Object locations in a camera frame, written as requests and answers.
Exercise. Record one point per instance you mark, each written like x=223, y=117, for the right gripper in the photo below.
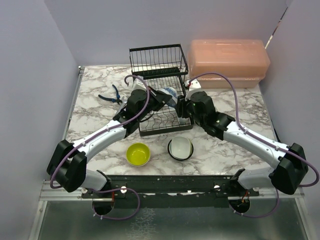
x=182, y=102

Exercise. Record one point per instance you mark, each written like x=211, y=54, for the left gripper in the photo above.
x=160, y=99

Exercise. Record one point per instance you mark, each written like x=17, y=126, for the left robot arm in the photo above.
x=68, y=165

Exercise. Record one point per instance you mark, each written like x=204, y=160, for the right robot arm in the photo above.
x=285, y=171

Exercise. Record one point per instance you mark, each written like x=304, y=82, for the silver wrench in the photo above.
x=122, y=105

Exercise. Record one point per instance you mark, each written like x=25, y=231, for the black rimmed bowl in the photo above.
x=169, y=148

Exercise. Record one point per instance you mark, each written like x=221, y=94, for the yellow-green bowl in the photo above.
x=138, y=154

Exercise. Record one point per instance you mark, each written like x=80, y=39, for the pink plastic storage box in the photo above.
x=243, y=61

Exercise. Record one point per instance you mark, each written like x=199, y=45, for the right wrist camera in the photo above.
x=193, y=85

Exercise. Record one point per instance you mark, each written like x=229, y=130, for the black wire dish rack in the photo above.
x=161, y=66

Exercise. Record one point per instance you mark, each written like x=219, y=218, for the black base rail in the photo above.
x=156, y=191

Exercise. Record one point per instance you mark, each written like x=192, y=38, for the aluminium frame rail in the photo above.
x=49, y=194

